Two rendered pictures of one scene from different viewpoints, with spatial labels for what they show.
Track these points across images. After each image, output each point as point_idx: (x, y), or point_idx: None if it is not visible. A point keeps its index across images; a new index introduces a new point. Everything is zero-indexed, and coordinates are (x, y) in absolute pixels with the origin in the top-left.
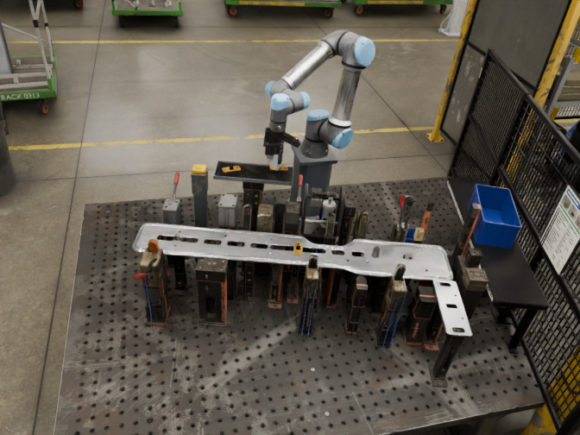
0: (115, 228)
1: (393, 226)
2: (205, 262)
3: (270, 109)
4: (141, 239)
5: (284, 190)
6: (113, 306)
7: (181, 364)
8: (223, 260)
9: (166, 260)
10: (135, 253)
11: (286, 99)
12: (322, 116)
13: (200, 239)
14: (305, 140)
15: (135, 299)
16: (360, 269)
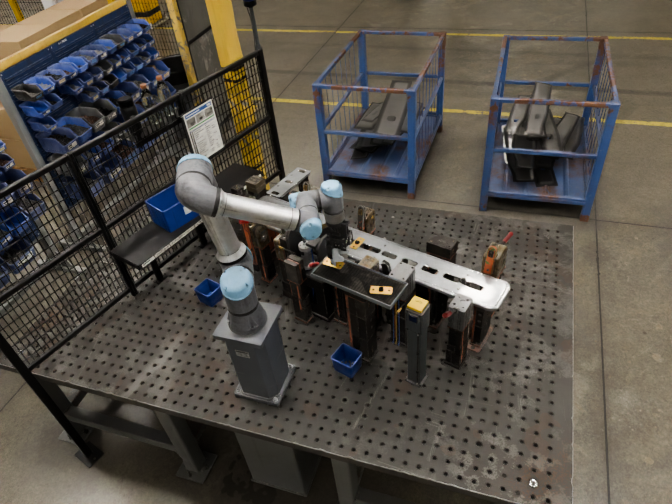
0: (523, 441)
1: (260, 233)
2: (447, 243)
3: (341, 200)
4: (500, 290)
5: (262, 430)
6: (529, 328)
7: (477, 266)
8: (430, 241)
9: (466, 366)
10: (500, 387)
11: (327, 180)
12: (241, 266)
13: (440, 275)
14: (258, 308)
15: (506, 330)
16: (323, 215)
